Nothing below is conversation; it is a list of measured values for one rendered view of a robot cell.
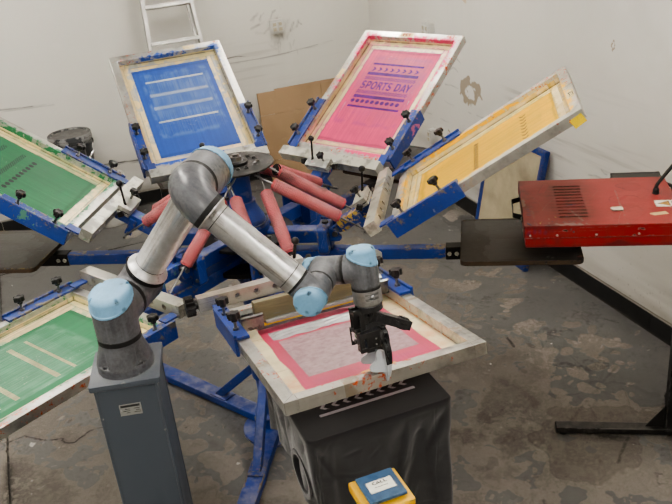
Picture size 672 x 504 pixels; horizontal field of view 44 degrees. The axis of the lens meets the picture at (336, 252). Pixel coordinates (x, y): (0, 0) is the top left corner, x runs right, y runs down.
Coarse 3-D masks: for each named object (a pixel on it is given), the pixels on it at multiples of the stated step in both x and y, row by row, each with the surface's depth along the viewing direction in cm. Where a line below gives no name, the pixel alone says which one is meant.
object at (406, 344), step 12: (324, 312) 275; (336, 312) 273; (336, 324) 263; (348, 324) 262; (348, 336) 252; (396, 336) 247; (408, 336) 246; (420, 336) 244; (396, 348) 239; (408, 348) 238; (420, 348) 236; (432, 348) 235; (396, 360) 231
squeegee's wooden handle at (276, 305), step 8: (336, 288) 271; (344, 288) 272; (272, 296) 266; (280, 296) 266; (288, 296) 266; (336, 296) 272; (344, 296) 273; (256, 304) 263; (264, 304) 264; (272, 304) 265; (280, 304) 266; (288, 304) 267; (256, 312) 264; (264, 312) 265; (272, 312) 266; (280, 312) 267; (288, 312) 268; (264, 320) 265
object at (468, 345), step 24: (432, 312) 251; (456, 336) 234; (264, 360) 236; (408, 360) 222; (432, 360) 221; (456, 360) 224; (264, 384) 228; (336, 384) 214; (360, 384) 215; (384, 384) 218; (288, 408) 209
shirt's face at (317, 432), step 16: (416, 384) 247; (432, 384) 246; (384, 400) 241; (400, 400) 240; (416, 400) 240; (432, 400) 239; (304, 416) 238; (336, 416) 236; (352, 416) 236; (368, 416) 235; (384, 416) 234; (304, 432) 231; (320, 432) 230; (336, 432) 230
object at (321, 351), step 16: (304, 320) 271; (304, 336) 258; (320, 336) 256; (336, 336) 254; (288, 352) 248; (304, 352) 246; (320, 352) 244; (336, 352) 242; (352, 352) 241; (288, 368) 237; (304, 368) 235; (320, 368) 233; (336, 368) 232; (352, 368) 230; (368, 368) 229; (304, 384) 225; (320, 384) 224
